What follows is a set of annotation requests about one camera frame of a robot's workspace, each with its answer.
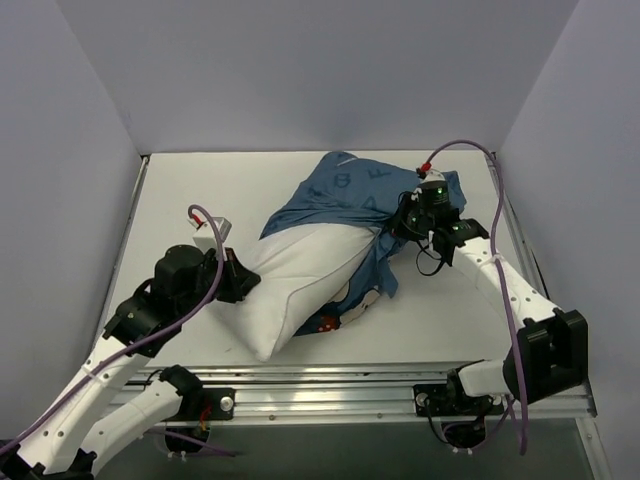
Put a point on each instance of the aluminium right side rail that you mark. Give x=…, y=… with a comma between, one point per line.
x=520, y=225

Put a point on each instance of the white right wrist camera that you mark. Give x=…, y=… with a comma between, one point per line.
x=427, y=174

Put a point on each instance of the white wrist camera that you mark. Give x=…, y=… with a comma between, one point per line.
x=427, y=174
x=203, y=236

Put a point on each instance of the aluminium front rail frame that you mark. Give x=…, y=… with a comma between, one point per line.
x=321, y=396

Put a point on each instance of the blue cartoon print pillowcase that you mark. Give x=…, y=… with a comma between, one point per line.
x=358, y=192

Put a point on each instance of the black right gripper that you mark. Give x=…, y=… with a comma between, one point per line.
x=405, y=223

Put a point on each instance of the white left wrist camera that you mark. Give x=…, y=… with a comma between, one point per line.
x=203, y=236

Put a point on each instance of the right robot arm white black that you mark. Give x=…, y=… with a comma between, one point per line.
x=549, y=346

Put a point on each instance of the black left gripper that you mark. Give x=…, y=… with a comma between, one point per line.
x=239, y=279

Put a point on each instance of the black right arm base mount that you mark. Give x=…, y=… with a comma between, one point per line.
x=435, y=399

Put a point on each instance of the aluminium left side rail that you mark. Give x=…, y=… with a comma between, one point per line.
x=109, y=302

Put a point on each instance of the white pillow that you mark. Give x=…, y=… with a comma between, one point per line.
x=301, y=269

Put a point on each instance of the aluminium rail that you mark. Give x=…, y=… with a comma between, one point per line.
x=520, y=225
x=109, y=302

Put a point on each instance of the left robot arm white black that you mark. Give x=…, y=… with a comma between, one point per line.
x=76, y=437

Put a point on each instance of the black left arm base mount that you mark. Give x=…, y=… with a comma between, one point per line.
x=216, y=404

